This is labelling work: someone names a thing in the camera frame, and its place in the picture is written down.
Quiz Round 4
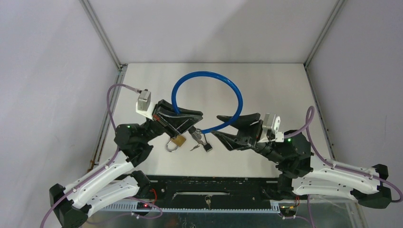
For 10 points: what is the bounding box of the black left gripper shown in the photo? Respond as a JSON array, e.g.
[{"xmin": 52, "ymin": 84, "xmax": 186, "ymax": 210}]
[{"xmin": 141, "ymin": 99, "xmax": 202, "ymax": 143}]

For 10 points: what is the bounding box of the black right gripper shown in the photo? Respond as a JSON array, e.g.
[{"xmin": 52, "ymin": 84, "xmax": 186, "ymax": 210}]
[{"xmin": 210, "ymin": 113, "xmax": 284, "ymax": 164}]

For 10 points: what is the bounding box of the brass padlock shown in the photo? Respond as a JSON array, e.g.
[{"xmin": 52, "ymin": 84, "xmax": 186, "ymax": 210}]
[{"xmin": 165, "ymin": 135, "xmax": 186, "ymax": 152}]

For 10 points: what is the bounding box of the black cable lock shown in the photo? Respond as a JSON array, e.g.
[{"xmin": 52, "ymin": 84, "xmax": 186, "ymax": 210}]
[{"xmin": 203, "ymin": 134, "xmax": 212, "ymax": 152}]

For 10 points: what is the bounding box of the blue cable lock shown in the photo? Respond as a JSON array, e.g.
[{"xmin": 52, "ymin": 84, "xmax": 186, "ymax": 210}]
[{"xmin": 171, "ymin": 71, "xmax": 244, "ymax": 144}]

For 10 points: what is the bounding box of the padlock key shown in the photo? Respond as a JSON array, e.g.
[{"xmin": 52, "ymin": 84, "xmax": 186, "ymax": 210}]
[{"xmin": 205, "ymin": 195, "xmax": 211, "ymax": 210}]

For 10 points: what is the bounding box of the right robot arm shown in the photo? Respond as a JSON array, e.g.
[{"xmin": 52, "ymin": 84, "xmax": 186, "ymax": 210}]
[{"xmin": 212, "ymin": 113, "xmax": 392, "ymax": 209}]

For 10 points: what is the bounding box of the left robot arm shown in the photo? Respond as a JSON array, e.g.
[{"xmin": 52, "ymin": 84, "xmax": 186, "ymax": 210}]
[{"xmin": 49, "ymin": 100, "xmax": 203, "ymax": 228}]

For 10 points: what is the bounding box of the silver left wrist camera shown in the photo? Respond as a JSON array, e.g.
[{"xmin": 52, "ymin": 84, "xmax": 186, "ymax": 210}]
[{"xmin": 135, "ymin": 89, "xmax": 155, "ymax": 120}]

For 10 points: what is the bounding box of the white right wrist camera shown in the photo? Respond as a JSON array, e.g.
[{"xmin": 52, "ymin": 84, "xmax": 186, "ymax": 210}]
[{"xmin": 259, "ymin": 113, "xmax": 284, "ymax": 143}]

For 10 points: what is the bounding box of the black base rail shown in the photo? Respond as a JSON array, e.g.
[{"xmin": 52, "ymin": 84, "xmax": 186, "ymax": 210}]
[{"xmin": 135, "ymin": 175, "xmax": 298, "ymax": 211}]

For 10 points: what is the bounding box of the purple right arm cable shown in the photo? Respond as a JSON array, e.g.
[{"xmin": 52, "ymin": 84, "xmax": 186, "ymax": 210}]
[{"xmin": 283, "ymin": 105, "xmax": 403, "ymax": 228}]

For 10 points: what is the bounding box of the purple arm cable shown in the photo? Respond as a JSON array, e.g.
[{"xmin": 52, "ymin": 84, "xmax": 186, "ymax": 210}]
[
  {"xmin": 283, "ymin": 105, "xmax": 403, "ymax": 228},
  {"xmin": 39, "ymin": 83, "xmax": 163, "ymax": 228}
]

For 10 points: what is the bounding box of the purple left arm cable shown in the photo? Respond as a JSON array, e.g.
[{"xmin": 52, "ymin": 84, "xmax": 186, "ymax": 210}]
[{"xmin": 39, "ymin": 83, "xmax": 163, "ymax": 228}]

